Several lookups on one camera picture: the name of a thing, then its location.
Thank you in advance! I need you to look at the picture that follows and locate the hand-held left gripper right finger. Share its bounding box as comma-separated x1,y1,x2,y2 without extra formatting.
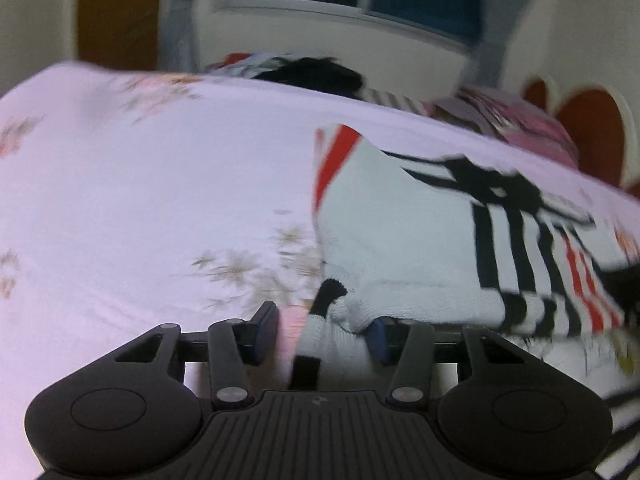
365,319,543,407

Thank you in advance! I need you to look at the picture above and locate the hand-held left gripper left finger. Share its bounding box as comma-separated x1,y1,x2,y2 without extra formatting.
114,301,280,409

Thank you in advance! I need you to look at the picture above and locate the brown wooden door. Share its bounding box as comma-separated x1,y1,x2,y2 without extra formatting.
75,0,166,70

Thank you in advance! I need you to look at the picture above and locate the white and brown headboard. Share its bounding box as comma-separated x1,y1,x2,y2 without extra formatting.
520,74,640,192

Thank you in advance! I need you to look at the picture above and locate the dark cloth pile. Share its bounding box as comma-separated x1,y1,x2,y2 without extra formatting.
254,56,367,101

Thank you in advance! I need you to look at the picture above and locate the pink ruffled pillow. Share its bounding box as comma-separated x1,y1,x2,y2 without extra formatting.
450,87,582,170

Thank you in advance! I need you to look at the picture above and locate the striped knit sweater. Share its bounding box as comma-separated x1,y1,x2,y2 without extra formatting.
287,122,640,392

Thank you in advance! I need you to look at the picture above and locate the grey striped cloth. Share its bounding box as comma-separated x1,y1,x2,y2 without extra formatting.
360,87,437,117

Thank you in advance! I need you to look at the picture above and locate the floral pink bed sheet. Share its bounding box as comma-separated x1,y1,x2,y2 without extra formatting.
0,60,640,480

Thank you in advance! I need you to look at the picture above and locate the grey curtain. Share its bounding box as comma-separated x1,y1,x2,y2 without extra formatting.
159,0,202,72
469,0,521,88

